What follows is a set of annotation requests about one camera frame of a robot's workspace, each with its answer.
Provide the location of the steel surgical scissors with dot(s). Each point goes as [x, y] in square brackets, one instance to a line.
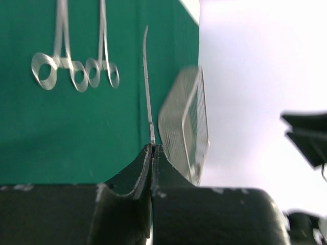
[147, 89]

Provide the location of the metal wire mesh tray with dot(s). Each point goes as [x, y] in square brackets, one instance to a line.
[183, 126]

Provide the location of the steel surgical forceps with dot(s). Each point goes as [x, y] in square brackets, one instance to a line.
[61, 57]
[94, 67]

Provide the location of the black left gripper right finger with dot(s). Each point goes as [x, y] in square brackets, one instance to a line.
[186, 214]

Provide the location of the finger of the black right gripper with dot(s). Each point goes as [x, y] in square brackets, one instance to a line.
[311, 121]

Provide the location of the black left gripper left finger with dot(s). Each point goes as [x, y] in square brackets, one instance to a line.
[117, 211]

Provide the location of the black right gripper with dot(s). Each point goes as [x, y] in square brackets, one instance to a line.
[308, 228]

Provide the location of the dark green surgical cloth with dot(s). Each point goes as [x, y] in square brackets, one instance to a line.
[66, 136]

